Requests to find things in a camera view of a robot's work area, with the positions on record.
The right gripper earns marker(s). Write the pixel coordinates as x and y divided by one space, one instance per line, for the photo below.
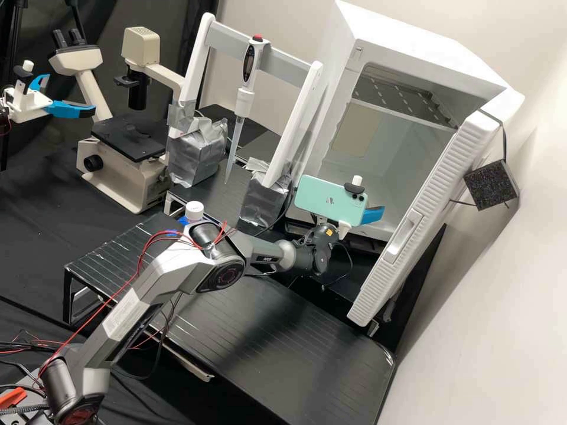
344 227

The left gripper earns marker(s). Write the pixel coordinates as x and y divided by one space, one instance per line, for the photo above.
31 105

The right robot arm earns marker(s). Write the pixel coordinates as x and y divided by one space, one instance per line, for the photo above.
177 270

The cream microscope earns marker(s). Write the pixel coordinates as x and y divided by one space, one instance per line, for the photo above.
119 164

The left phone holder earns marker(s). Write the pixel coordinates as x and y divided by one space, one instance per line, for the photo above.
23 79

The incubator door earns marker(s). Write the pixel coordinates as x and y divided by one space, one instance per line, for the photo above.
425 212

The white pipette stand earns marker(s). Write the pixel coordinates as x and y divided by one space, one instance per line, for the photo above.
292 133

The white incubator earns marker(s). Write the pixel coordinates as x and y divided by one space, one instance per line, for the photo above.
398 57

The blue bottle holder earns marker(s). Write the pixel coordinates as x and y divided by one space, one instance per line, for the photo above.
182 220

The small bottle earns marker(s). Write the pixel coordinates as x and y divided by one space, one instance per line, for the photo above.
194 211

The pipette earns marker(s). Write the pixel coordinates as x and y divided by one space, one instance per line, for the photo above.
250 66

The orange clamp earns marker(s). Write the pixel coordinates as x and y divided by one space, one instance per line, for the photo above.
11 397

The right wrist camera phone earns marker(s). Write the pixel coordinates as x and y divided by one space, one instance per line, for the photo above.
323 197

